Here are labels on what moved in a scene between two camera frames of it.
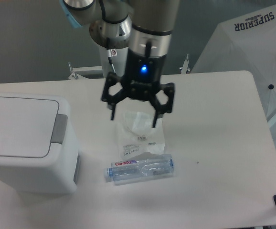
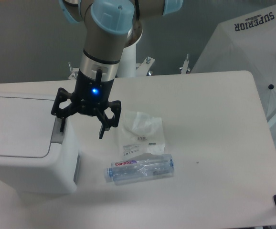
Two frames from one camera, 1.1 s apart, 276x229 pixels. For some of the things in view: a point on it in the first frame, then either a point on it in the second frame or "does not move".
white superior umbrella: [259, 42] does not move
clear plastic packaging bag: [135, 134] does not move
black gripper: [143, 77] to [91, 98]
